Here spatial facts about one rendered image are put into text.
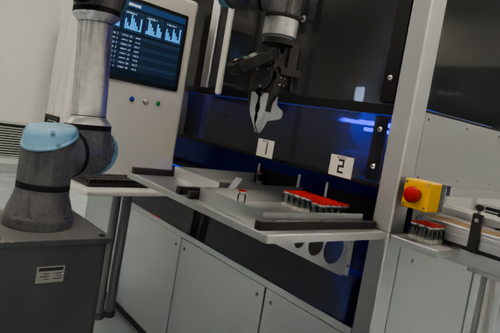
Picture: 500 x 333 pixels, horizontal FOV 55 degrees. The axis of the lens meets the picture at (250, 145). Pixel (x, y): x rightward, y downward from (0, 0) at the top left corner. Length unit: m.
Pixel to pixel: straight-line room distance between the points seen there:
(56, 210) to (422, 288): 1.01
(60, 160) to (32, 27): 5.37
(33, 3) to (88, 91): 5.26
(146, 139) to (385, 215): 1.03
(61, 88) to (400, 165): 1.17
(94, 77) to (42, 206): 0.34
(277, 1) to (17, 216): 0.73
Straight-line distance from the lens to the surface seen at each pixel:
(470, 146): 1.55
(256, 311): 1.67
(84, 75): 1.25
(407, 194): 1.21
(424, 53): 1.29
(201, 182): 1.45
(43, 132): 1.12
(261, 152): 1.64
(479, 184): 1.64
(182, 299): 2.05
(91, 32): 1.26
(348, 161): 1.37
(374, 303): 1.33
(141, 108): 1.90
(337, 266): 1.35
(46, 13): 6.51
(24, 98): 6.43
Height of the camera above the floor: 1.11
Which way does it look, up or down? 3 degrees down
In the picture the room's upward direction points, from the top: 10 degrees clockwise
